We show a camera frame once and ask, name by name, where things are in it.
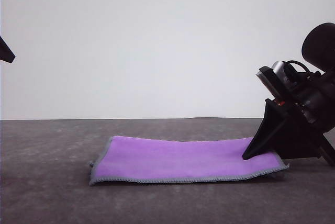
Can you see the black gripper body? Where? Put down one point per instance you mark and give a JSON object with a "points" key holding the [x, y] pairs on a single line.
{"points": [[314, 109]]}

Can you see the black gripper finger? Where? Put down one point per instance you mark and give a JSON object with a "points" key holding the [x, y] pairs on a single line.
{"points": [[264, 132], [295, 143], [5, 52]]}

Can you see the purple towel with grey hem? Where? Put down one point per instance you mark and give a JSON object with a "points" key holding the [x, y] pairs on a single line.
{"points": [[170, 158]]}

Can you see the grey table cloth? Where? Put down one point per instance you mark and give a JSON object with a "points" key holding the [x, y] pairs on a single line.
{"points": [[52, 195]]}

